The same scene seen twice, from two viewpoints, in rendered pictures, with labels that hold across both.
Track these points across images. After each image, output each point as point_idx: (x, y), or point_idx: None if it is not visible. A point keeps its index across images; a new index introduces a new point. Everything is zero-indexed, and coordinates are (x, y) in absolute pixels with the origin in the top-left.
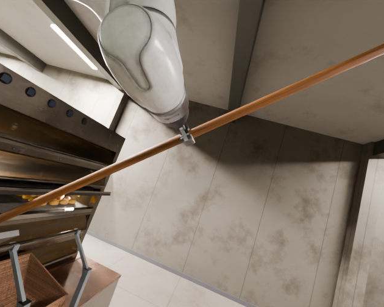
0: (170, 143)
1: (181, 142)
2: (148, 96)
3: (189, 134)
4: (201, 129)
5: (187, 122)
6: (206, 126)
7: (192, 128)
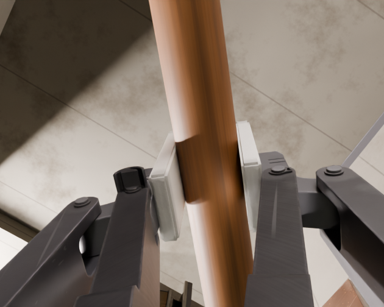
0: (239, 285)
1: (246, 214)
2: None
3: (294, 207)
4: (204, 66)
5: (135, 172)
6: (192, 16)
7: (175, 130)
